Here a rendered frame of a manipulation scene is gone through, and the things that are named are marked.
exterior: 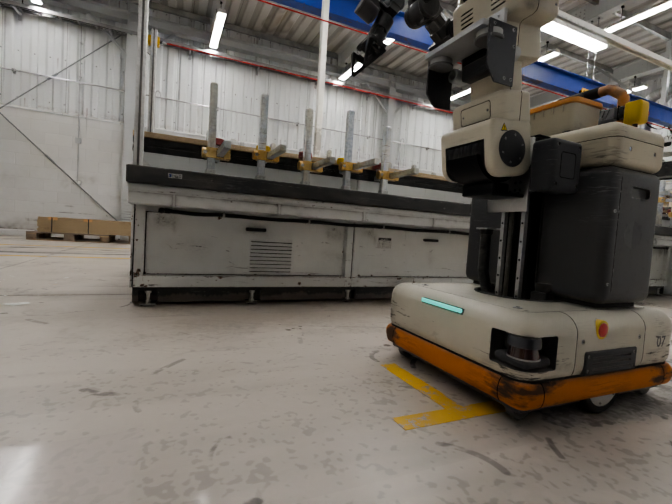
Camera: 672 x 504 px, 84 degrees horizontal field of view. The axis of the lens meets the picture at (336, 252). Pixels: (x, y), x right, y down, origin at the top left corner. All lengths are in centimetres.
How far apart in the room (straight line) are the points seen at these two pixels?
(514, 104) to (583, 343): 68
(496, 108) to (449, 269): 188
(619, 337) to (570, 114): 69
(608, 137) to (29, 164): 920
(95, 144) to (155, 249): 722
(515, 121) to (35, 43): 944
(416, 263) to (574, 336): 177
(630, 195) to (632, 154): 11
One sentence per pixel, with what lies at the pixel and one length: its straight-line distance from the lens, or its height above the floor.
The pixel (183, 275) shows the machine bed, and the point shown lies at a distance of 221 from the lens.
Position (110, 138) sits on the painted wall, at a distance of 934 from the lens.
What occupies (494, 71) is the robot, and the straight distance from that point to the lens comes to 120.
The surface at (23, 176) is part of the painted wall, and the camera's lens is 950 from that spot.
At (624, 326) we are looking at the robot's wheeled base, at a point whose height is 24.
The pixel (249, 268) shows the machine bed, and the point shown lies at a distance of 228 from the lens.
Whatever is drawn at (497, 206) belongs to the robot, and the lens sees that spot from 139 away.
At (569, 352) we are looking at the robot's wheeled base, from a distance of 114.
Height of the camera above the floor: 45
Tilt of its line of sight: 3 degrees down
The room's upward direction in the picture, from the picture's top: 4 degrees clockwise
